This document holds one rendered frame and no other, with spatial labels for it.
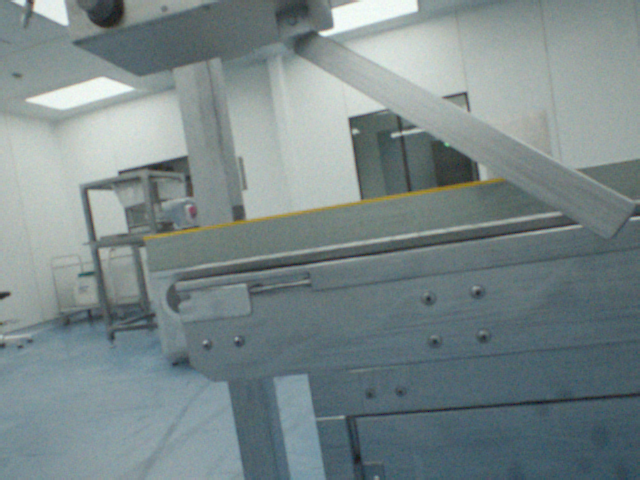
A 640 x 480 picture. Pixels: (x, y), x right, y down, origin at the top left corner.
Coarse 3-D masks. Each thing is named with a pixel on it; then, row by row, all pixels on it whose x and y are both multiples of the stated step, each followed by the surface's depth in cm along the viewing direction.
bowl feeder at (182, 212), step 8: (176, 200) 316; (184, 200) 317; (192, 200) 318; (168, 208) 319; (176, 208) 317; (184, 208) 317; (192, 208) 319; (168, 216) 327; (176, 216) 322; (184, 216) 321; (192, 216) 323; (176, 224) 329; (184, 224) 326; (192, 224) 327
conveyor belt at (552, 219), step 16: (480, 224) 43; (496, 224) 39; (512, 224) 38; (528, 224) 38; (544, 224) 38; (560, 224) 38; (368, 240) 45; (384, 240) 41; (400, 240) 40; (416, 240) 40; (432, 240) 39; (448, 240) 39; (272, 256) 44; (288, 256) 42; (304, 256) 42; (320, 256) 41; (336, 256) 41; (176, 272) 44; (192, 272) 44; (208, 272) 44; (224, 272) 43
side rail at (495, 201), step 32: (448, 192) 37; (480, 192) 37; (512, 192) 36; (256, 224) 40; (288, 224) 40; (320, 224) 39; (352, 224) 39; (384, 224) 38; (416, 224) 38; (448, 224) 38; (160, 256) 42; (192, 256) 42; (224, 256) 41; (256, 256) 41
